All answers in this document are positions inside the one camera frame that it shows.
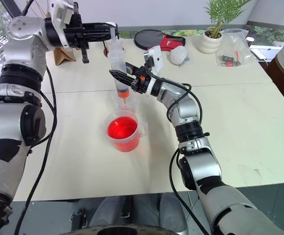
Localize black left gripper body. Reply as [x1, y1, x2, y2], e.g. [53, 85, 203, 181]
[63, 2, 90, 64]

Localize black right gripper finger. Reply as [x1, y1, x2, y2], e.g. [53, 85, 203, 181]
[124, 62, 142, 75]
[109, 69, 136, 87]

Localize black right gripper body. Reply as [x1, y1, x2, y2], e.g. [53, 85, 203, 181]
[131, 65, 153, 95]

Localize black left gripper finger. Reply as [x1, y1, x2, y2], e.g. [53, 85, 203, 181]
[84, 30, 120, 42]
[83, 22, 118, 32]

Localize large clear plastic syringe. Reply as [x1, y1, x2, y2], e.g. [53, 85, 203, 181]
[107, 27, 133, 105]

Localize empty clear plastic cup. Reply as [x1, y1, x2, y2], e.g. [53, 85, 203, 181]
[110, 91, 143, 116]

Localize clear cup with red liquid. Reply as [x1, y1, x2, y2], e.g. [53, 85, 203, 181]
[99, 110, 149, 153]

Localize small white cup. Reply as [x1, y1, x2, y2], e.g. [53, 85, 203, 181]
[245, 36, 256, 49]

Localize brown cardboard piece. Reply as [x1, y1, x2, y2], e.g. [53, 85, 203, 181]
[53, 46, 77, 67]

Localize grey white soft ball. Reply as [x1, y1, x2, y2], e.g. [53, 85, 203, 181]
[169, 45, 190, 66]

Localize white ribbed plant pot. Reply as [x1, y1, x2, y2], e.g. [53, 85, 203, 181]
[199, 29, 223, 54]

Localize small red and black parts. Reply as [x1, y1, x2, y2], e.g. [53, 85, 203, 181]
[220, 50, 241, 68]

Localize clear plastic bag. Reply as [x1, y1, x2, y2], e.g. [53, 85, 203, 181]
[216, 28, 253, 68]

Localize green palm plant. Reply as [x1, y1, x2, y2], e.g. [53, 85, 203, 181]
[204, 0, 252, 38]

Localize black metal clamp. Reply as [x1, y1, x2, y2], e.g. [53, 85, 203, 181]
[68, 208, 88, 227]

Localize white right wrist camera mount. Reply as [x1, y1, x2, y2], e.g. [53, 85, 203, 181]
[143, 46, 164, 77]

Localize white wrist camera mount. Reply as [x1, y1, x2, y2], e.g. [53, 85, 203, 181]
[143, 46, 164, 77]
[49, 0, 74, 26]

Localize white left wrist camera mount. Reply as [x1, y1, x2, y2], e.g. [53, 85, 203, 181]
[49, 0, 74, 26]

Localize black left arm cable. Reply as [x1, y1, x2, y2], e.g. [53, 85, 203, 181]
[14, 66, 58, 235]

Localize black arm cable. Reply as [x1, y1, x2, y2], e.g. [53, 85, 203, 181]
[14, 66, 58, 235]
[166, 83, 213, 235]

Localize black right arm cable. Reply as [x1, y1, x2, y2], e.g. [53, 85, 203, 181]
[166, 83, 213, 235]

